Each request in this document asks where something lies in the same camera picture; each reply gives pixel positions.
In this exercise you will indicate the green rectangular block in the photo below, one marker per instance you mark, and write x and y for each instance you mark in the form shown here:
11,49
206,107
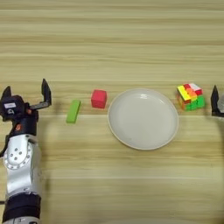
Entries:
73,111

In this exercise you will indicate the clear plastic object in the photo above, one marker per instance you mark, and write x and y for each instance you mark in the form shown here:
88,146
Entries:
221,102

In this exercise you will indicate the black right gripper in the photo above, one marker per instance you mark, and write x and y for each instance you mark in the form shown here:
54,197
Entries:
221,114

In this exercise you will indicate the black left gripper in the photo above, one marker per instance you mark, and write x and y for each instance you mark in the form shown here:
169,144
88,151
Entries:
27,124

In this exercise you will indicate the red cube block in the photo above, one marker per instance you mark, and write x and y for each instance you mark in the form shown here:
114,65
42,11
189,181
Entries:
98,99

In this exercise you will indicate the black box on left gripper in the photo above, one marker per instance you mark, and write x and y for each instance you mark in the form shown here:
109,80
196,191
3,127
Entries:
11,107

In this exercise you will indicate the white round plate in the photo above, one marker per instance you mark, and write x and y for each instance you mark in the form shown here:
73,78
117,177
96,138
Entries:
143,119

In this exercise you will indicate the multicoloured block stack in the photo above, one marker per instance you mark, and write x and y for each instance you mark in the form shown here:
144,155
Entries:
191,97

